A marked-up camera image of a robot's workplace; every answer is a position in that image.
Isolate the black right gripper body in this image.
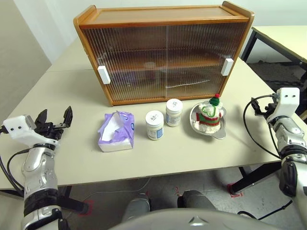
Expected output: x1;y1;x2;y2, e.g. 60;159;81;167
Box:
262;102;276;117

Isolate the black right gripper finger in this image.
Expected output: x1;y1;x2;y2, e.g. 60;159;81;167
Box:
251;97;262;116

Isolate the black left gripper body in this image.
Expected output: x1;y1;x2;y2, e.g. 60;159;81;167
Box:
35;121;65;139

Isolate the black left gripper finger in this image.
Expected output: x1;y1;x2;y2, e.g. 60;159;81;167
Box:
59;106;73;127
35;109;48;125

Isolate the metal bowl with handle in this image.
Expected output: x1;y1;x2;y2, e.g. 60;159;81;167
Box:
189;102;227;140

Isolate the white door handle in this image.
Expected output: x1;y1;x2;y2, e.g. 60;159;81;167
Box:
97;66;111;84
222;58;234;77

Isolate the red green white plush toy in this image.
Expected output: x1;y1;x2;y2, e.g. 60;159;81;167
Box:
195;93;223;127

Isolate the purple tissue pack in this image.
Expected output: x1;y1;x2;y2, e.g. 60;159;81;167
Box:
97;110;135;153

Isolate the ribbed clear sliding door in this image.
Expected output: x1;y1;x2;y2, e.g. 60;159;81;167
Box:
83;25;168;103
165;23;248;99

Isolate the white plastic bottle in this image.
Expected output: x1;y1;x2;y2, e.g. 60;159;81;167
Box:
165;98;183;127
145;111;165;141

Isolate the wooden cabinet with shelves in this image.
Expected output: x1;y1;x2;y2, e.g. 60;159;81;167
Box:
72;0;255;107

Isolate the beige side table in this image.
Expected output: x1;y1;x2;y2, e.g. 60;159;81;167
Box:
240;25;307;72

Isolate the dark rounded robot leg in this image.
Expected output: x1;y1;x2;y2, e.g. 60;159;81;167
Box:
122;193;152;223
177;190;216;211

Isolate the grey robot torso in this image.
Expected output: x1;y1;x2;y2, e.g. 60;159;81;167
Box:
141;208;307;230

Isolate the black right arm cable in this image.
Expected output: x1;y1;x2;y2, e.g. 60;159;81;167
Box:
242;94;283;159

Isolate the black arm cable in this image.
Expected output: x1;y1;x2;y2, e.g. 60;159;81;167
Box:
0;147;32;192
242;94;283;159

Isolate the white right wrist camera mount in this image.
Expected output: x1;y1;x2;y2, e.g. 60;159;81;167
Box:
265;87;301;125

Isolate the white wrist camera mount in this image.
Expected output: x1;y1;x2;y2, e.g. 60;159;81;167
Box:
3;115;59;147
265;87;301;125

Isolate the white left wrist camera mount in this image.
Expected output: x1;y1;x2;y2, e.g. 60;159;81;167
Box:
3;115;59;147

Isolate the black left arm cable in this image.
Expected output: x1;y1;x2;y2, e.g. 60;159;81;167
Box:
0;147;32;192

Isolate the black table leg frame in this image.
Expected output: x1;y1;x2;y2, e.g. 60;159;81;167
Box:
231;155;281;195
0;185;89;214

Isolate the white floor cable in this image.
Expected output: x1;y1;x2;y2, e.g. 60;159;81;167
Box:
83;178;152;202

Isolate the thin black hanging cable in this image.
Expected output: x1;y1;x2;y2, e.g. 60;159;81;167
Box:
237;198;293;220

